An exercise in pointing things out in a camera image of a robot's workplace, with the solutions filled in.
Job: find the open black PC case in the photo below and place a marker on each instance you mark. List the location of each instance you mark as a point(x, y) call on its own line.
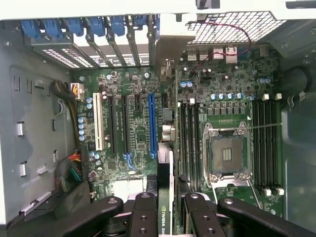
point(298, 160)

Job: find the thin metal locking lever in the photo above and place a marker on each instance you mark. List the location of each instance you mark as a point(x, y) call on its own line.
point(264, 126)

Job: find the black RAM slot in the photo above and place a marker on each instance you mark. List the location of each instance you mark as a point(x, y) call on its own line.
point(197, 148)
point(190, 148)
point(255, 148)
point(262, 148)
point(276, 148)
point(269, 148)
point(182, 148)

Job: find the long black expansion slot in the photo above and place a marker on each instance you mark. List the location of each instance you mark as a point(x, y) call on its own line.
point(113, 123)
point(126, 123)

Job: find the white expansion slot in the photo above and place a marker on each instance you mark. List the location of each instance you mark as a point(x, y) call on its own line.
point(98, 121)

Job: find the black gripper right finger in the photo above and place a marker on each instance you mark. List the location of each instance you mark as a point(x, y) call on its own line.
point(200, 217)

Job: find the blue expansion slot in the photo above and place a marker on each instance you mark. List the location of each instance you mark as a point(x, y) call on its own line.
point(152, 123)

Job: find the CPU socket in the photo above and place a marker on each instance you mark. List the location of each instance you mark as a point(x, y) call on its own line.
point(227, 153)

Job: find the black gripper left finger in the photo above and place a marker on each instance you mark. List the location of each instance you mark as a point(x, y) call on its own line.
point(145, 217)

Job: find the blue card retention clip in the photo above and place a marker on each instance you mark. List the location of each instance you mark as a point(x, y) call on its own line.
point(118, 26)
point(139, 21)
point(97, 26)
point(53, 28)
point(75, 27)
point(30, 29)

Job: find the green motherboard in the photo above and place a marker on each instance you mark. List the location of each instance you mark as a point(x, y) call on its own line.
point(138, 123)

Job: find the short black expansion slot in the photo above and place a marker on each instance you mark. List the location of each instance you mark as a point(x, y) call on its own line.
point(138, 102)
point(165, 101)

